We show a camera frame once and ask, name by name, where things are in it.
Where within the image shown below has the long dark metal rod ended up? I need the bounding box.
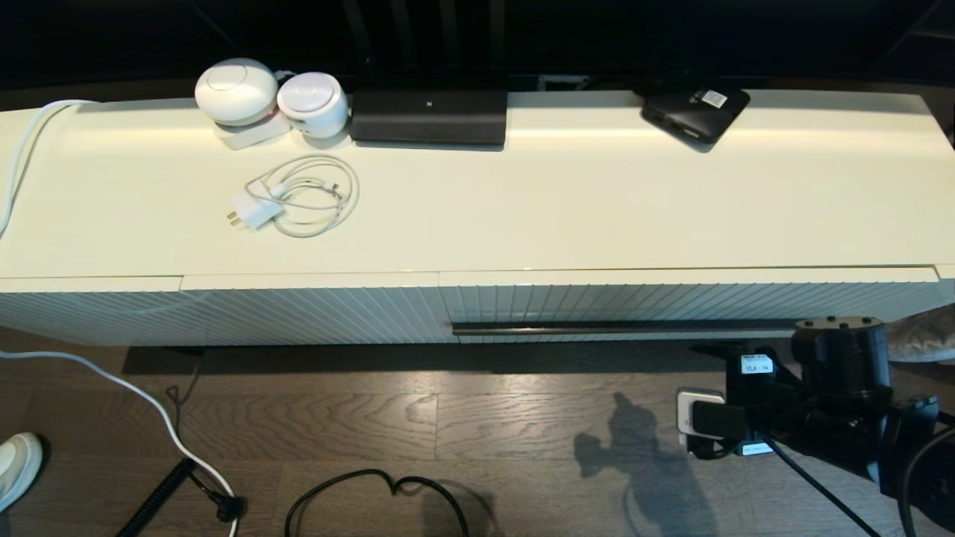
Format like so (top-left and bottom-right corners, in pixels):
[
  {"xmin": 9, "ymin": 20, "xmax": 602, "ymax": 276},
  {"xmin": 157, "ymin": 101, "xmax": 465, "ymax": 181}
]
[{"xmin": 451, "ymin": 319, "xmax": 803, "ymax": 336}]

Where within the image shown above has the white fluted drawer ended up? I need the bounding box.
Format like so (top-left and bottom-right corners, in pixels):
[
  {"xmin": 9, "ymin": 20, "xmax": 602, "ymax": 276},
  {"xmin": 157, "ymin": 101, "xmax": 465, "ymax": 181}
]
[{"xmin": 439, "ymin": 267, "xmax": 939, "ymax": 345}]

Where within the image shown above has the white slatted cabinet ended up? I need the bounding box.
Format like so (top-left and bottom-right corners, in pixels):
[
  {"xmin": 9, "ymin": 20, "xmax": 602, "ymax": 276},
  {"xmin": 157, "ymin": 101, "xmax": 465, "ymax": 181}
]
[{"xmin": 0, "ymin": 91, "xmax": 955, "ymax": 348}]

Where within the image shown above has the black set-top box with sticker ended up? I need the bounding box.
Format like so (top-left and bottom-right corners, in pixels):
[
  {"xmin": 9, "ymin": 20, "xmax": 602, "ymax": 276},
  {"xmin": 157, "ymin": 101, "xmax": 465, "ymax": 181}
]
[{"xmin": 640, "ymin": 84, "xmax": 751, "ymax": 154}]

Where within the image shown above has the black router box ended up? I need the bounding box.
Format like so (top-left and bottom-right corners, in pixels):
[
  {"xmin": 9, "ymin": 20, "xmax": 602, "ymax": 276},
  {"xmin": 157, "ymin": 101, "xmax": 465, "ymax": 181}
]
[{"xmin": 349, "ymin": 71, "xmax": 508, "ymax": 148}]

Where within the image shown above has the white fluted cabinet front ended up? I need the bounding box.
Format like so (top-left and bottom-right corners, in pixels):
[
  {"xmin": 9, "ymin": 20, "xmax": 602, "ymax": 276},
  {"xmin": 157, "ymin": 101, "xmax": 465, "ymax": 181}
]
[
  {"xmin": 181, "ymin": 272, "xmax": 441, "ymax": 345},
  {"xmin": 0, "ymin": 276, "xmax": 184, "ymax": 348}
]

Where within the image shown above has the small white round device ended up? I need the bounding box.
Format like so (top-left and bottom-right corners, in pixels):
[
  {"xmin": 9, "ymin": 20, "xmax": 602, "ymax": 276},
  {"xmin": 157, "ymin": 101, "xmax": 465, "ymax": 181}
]
[{"xmin": 277, "ymin": 72, "xmax": 350, "ymax": 140}]

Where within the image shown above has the white charger plug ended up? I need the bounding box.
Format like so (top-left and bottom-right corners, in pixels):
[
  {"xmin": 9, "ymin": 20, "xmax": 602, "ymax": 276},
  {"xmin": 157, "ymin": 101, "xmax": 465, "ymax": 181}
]
[{"xmin": 228, "ymin": 191, "xmax": 287, "ymax": 231}]

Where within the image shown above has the white flat device base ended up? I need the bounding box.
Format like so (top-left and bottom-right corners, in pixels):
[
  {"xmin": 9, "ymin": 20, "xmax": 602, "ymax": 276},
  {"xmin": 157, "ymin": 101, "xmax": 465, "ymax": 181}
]
[{"xmin": 216, "ymin": 115, "xmax": 293, "ymax": 151}]

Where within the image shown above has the large white round device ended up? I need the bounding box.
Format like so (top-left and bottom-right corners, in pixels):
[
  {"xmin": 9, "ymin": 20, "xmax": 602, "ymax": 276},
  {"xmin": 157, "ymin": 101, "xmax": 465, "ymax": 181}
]
[{"xmin": 195, "ymin": 58, "xmax": 281, "ymax": 128}]

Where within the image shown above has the white shoe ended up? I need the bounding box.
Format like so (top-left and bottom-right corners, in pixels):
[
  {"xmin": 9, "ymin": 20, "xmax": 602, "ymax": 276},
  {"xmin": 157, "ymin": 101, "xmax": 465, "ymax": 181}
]
[{"xmin": 0, "ymin": 433, "xmax": 44, "ymax": 513}]

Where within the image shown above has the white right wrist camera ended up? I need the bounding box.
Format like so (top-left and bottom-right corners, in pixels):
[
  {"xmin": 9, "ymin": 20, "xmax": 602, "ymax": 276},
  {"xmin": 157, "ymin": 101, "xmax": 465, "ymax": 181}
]
[{"xmin": 675, "ymin": 388, "xmax": 774, "ymax": 459}]

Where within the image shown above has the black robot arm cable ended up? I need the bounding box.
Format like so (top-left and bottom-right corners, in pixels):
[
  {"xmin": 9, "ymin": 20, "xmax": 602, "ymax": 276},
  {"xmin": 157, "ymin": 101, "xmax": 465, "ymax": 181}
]
[{"xmin": 765, "ymin": 440, "xmax": 885, "ymax": 537}]

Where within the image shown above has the black looped floor cable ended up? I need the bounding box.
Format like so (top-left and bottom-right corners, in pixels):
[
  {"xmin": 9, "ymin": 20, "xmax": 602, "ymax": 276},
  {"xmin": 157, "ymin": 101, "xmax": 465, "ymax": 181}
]
[{"xmin": 284, "ymin": 468, "xmax": 471, "ymax": 537}]

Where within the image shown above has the white coiled charger cable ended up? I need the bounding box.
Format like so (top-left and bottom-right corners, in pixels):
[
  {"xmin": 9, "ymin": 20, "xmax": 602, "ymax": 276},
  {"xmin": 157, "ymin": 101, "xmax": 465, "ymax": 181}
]
[{"xmin": 246, "ymin": 154, "xmax": 361, "ymax": 239}]

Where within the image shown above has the thin black cable with plug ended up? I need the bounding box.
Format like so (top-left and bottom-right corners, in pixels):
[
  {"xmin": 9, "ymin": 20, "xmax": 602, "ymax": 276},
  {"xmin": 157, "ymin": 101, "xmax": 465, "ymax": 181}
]
[{"xmin": 166, "ymin": 369, "xmax": 247, "ymax": 523}]

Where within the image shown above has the white floor cable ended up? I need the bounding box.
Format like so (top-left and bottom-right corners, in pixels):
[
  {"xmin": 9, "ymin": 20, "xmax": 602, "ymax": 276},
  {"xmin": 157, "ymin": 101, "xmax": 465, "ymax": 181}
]
[{"xmin": 0, "ymin": 349, "xmax": 241, "ymax": 537}]

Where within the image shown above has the black spiral cable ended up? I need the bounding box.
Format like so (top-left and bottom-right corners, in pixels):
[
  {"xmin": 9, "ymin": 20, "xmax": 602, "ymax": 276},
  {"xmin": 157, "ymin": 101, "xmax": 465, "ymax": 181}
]
[{"xmin": 116, "ymin": 459, "xmax": 198, "ymax": 537}]

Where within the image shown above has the thick white cable pair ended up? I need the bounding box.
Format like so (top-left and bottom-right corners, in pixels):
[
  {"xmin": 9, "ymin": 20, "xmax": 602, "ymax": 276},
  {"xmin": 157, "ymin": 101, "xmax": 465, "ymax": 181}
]
[{"xmin": 0, "ymin": 101, "xmax": 98, "ymax": 243}]

